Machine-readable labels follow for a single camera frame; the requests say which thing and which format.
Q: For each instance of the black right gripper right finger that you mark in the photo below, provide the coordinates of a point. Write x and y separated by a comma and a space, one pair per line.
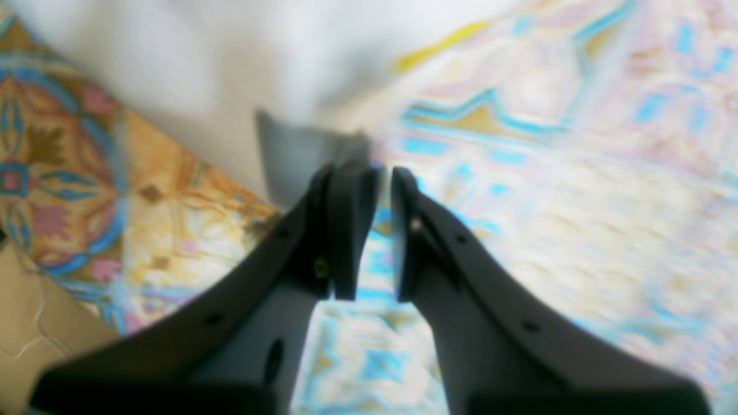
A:
500, 349

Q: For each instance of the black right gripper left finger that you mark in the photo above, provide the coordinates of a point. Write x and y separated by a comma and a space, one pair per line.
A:
236, 348

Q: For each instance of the white printed T-shirt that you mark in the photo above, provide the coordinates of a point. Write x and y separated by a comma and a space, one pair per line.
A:
266, 91

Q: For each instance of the patterned tile tablecloth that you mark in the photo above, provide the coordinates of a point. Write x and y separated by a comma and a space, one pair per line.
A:
590, 146

